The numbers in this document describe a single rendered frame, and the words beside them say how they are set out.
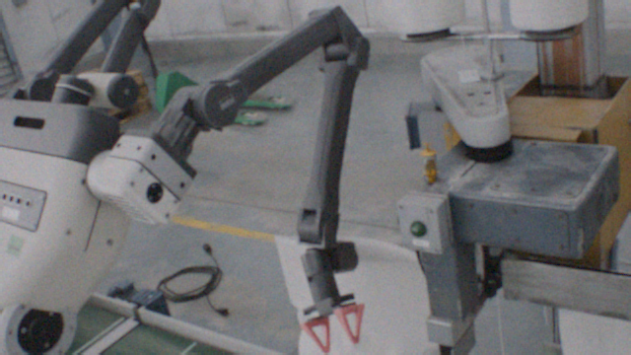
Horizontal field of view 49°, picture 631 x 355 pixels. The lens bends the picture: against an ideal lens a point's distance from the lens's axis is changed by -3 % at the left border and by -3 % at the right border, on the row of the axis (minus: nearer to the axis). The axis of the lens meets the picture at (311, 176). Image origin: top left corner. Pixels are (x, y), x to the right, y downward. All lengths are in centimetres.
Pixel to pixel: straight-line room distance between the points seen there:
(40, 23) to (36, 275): 828
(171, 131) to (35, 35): 830
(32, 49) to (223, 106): 824
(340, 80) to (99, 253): 59
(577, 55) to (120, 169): 95
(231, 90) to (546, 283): 69
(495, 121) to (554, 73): 37
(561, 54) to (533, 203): 51
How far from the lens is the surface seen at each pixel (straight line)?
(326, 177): 145
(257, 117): 597
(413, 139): 169
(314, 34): 144
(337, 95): 147
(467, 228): 122
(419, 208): 119
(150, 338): 281
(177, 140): 120
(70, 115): 132
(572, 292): 141
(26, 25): 941
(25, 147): 142
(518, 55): 636
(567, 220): 115
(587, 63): 157
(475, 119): 127
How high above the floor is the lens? 186
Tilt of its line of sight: 23 degrees down
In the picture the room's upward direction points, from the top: 12 degrees counter-clockwise
